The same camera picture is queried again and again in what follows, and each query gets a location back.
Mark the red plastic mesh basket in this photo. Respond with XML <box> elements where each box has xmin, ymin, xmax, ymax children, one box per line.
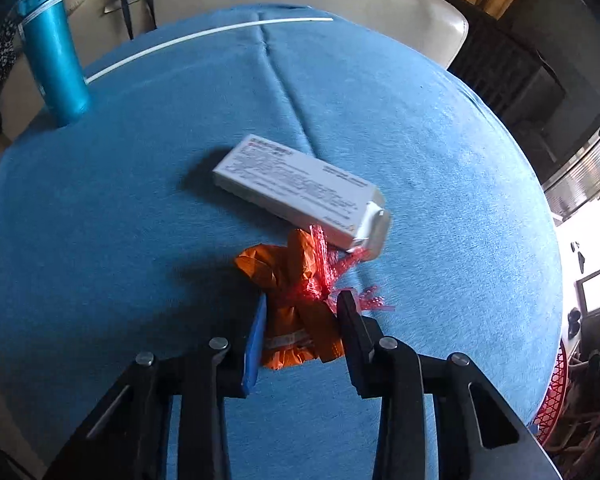
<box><xmin>532</xmin><ymin>340</ymin><xmax>576</xmax><ymax>446</ymax></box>

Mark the blue tablecloth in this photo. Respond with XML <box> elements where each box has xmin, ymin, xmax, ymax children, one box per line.
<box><xmin>0</xmin><ymin>4</ymin><xmax>565</xmax><ymax>480</ymax></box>

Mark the dark wooden slatted crib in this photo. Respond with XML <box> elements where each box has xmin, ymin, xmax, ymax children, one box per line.
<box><xmin>450</xmin><ymin>25</ymin><xmax>566</xmax><ymax>161</ymax></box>

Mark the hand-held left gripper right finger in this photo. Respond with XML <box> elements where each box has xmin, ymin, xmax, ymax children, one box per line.
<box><xmin>336</xmin><ymin>290</ymin><xmax>563</xmax><ymax>480</ymax></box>

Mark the beige leather sofa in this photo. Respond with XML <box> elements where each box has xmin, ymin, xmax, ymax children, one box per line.
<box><xmin>0</xmin><ymin>0</ymin><xmax>470</xmax><ymax>161</ymax></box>

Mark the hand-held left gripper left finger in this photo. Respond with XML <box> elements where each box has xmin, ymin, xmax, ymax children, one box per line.
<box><xmin>45</xmin><ymin>292</ymin><xmax>269</xmax><ymax>480</ymax></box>

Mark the teal metallic bottle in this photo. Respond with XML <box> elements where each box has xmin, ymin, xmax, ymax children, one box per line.
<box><xmin>15</xmin><ymin>0</ymin><xmax>92</xmax><ymax>128</ymax></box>

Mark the white red-printed carton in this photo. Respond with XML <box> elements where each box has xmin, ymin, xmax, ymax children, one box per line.
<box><xmin>212</xmin><ymin>134</ymin><xmax>393</xmax><ymax>261</ymax></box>

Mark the orange red wrapper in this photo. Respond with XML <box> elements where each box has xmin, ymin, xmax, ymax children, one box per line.
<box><xmin>234</xmin><ymin>225</ymin><xmax>396</xmax><ymax>371</ymax></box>

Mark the dark blue strap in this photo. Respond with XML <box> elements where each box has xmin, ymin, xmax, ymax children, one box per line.
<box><xmin>112</xmin><ymin>0</ymin><xmax>158</xmax><ymax>41</ymax></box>

